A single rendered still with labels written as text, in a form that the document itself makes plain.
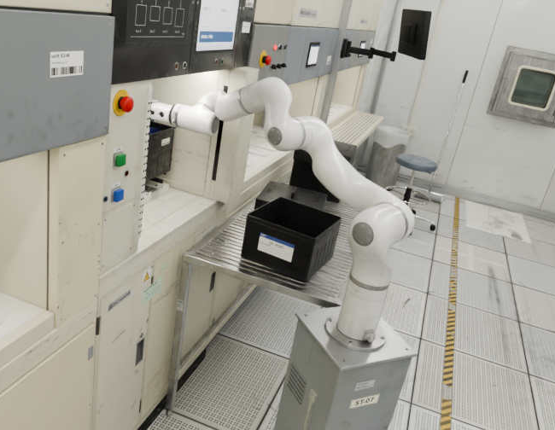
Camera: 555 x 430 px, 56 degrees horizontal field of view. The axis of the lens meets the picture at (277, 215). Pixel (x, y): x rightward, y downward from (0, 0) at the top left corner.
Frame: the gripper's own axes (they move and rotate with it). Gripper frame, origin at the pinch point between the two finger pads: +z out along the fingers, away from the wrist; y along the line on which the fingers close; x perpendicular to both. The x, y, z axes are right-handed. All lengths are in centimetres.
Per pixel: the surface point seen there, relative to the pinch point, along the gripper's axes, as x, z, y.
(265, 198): -35, -44, 35
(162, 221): -34.6, -23.4, -16.4
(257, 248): -40, -56, -5
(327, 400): -60, -97, -45
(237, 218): -45, -35, 28
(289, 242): -33, -68, -6
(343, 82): -10, -14, 310
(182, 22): 34, -30, -29
